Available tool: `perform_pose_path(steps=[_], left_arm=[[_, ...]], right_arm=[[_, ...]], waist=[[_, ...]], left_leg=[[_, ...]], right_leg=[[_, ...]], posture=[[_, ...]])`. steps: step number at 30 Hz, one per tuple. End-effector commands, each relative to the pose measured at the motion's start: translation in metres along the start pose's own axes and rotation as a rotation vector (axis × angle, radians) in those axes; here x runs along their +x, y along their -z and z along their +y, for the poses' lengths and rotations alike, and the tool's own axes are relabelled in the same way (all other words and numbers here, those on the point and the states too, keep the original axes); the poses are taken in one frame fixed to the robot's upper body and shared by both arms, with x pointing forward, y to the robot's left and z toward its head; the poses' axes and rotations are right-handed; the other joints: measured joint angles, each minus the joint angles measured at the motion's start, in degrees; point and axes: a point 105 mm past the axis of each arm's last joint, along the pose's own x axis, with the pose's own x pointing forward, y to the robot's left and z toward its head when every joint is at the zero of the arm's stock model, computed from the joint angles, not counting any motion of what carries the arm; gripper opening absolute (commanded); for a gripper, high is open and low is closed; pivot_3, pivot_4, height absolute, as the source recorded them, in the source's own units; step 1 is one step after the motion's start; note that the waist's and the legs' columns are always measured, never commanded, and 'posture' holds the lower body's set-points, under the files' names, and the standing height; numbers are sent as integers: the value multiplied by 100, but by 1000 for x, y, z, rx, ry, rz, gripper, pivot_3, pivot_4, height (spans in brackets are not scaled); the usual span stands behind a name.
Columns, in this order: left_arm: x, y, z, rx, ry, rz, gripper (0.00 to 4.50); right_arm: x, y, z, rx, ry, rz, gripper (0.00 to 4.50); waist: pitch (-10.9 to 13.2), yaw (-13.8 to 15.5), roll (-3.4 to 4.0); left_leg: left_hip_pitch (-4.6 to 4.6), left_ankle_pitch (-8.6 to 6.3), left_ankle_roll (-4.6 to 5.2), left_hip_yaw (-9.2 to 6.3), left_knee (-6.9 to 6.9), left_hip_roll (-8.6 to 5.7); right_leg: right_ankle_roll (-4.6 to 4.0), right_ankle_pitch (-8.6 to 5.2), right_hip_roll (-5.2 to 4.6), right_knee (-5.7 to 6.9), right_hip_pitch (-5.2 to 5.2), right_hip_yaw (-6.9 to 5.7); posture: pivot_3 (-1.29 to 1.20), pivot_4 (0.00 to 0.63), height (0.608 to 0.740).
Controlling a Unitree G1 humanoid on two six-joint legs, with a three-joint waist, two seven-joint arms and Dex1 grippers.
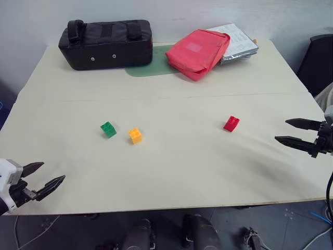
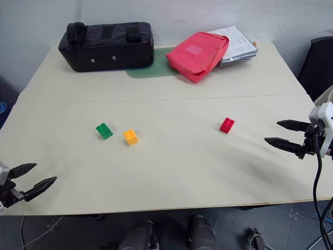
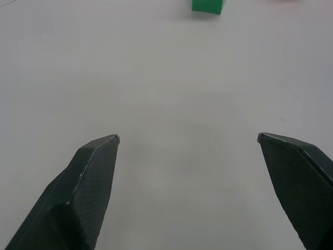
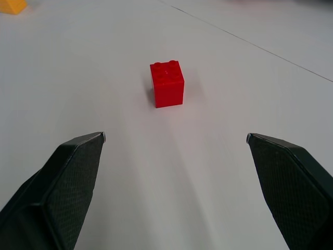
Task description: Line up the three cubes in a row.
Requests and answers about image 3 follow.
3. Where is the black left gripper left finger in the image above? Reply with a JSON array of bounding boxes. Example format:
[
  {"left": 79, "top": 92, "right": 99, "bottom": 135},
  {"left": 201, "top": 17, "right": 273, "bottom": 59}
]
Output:
[{"left": 5, "top": 134, "right": 121, "bottom": 250}]

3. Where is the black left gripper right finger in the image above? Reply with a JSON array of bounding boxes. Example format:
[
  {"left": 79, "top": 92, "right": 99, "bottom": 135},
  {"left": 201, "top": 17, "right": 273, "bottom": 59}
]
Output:
[{"left": 257, "top": 132, "right": 333, "bottom": 250}]

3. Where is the green block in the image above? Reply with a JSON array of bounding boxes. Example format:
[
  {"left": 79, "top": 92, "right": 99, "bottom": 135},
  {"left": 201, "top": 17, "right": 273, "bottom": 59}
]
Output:
[{"left": 191, "top": 0, "right": 226, "bottom": 15}]

